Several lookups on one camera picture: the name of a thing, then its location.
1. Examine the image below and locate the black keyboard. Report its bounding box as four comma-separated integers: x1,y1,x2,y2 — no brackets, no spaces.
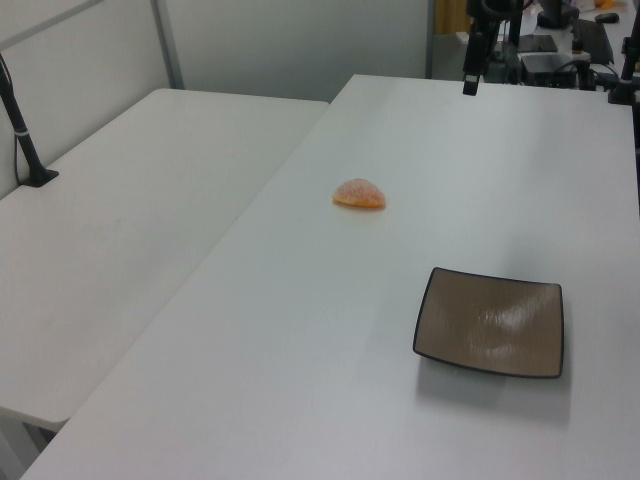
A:
571,18,614,64

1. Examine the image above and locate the black box device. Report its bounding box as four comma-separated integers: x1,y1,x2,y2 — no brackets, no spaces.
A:
519,51,577,89

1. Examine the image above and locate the black monitor stand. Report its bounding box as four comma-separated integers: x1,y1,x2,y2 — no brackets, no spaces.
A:
536,0,577,29

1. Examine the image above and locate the black clamp-mounted stand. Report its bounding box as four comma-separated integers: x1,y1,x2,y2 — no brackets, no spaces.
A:
606,36,640,106

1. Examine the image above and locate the orange slice toy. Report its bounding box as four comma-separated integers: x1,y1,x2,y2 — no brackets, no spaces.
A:
331,177,389,212

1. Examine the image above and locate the brown square ceramic plate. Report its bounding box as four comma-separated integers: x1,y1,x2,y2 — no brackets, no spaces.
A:
412,266,566,380

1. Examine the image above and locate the black camera pole with base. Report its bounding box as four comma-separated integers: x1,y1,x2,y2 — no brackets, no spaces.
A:
0,52,60,189

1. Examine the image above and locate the grey metal partition post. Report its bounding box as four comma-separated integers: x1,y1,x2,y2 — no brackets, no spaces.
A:
148,0,185,92

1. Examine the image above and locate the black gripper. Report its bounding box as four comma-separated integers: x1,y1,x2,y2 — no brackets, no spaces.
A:
461,0,524,97

